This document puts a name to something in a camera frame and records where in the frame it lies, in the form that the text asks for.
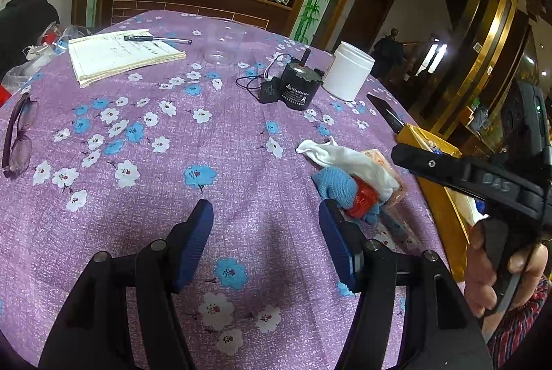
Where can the black cylindrical motor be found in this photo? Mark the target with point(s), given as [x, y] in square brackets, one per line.
[297, 90]

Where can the purple eyeglasses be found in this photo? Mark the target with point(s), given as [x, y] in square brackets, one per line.
[21, 148]

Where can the white bag with blue print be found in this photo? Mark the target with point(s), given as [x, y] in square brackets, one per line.
[435, 146]

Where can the clear plastic cup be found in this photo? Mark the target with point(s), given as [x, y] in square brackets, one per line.
[220, 57]

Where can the white cloth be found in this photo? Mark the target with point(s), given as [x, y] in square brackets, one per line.
[345, 158]

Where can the gold trimmed wooden cabinet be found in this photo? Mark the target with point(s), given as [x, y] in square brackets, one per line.
[474, 51]

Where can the black bag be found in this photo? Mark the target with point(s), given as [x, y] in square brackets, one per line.
[26, 16]

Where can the black pen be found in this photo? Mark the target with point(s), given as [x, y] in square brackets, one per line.
[142, 38]

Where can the person's right forearm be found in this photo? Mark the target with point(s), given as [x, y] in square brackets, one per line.
[517, 322]

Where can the white plastic jar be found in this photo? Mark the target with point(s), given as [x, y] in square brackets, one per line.
[347, 72]

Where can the person's right hand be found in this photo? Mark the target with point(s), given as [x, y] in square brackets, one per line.
[478, 266]

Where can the purple floral tablecloth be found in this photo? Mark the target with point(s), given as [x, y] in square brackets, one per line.
[258, 163]

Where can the yellow cardboard box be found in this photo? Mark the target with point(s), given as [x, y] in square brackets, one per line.
[444, 215]

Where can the brown wooden door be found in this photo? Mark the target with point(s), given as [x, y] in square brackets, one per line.
[366, 16]

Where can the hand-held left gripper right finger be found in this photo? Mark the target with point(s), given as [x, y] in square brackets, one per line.
[338, 240]

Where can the small red plastic bag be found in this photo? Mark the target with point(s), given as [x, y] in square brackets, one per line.
[362, 199]

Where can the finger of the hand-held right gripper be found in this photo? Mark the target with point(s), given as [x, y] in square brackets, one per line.
[431, 167]

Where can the pink wrapped pack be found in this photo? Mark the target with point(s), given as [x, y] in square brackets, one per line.
[379, 158]

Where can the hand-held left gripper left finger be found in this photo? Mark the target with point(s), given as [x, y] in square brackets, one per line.
[194, 240]

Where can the blue sock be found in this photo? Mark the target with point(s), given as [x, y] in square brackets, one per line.
[336, 182]

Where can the clear plastic bag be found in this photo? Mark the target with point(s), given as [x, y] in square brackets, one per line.
[43, 51]

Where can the black flat case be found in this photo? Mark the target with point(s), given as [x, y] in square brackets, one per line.
[381, 107]

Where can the paper notebook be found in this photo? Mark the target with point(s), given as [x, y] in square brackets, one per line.
[116, 55]

